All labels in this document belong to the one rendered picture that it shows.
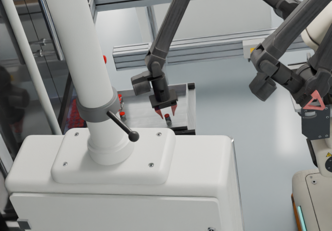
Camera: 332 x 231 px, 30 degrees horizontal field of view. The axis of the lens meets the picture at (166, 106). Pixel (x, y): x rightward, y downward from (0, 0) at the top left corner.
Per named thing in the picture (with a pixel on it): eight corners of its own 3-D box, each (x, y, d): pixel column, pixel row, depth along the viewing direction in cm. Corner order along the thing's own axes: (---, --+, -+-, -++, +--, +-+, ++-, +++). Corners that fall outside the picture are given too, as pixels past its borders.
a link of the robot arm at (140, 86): (159, 61, 221) (155, 53, 229) (128, 70, 220) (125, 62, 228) (167, 91, 226) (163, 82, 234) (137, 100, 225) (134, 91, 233)
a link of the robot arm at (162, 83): (166, 75, 225) (162, 67, 229) (147, 81, 224) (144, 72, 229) (169, 90, 229) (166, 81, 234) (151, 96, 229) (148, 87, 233)
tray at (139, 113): (102, 140, 242) (100, 134, 240) (108, 97, 262) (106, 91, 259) (188, 132, 238) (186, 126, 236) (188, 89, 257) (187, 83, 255)
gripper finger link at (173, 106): (159, 113, 243) (154, 95, 237) (177, 108, 243) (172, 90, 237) (163, 124, 238) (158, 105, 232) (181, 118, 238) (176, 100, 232)
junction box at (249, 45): (244, 58, 337) (242, 45, 331) (243, 53, 341) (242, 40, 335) (266, 56, 336) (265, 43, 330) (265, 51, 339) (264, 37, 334)
